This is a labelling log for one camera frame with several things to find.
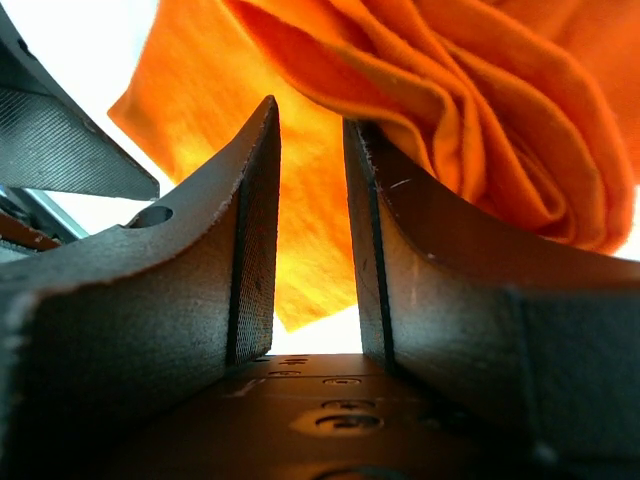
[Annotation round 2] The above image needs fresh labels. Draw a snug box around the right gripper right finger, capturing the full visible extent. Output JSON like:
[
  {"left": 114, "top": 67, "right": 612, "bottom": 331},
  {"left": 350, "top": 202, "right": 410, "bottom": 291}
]
[{"left": 342, "top": 121, "right": 639, "bottom": 460}]

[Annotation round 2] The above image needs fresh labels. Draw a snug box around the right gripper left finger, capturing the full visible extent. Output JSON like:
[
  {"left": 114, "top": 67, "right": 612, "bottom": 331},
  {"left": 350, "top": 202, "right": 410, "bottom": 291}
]
[{"left": 1, "top": 96, "right": 281, "bottom": 479}]

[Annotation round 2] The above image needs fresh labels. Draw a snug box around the orange t shirt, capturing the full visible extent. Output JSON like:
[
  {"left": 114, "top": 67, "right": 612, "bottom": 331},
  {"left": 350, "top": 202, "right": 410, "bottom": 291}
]
[{"left": 109, "top": 1, "right": 639, "bottom": 330}]

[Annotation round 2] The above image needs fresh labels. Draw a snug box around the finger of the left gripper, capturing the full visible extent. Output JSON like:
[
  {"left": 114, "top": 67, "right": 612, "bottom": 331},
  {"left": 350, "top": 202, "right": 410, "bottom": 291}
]
[{"left": 1, "top": 10, "right": 160, "bottom": 200}]

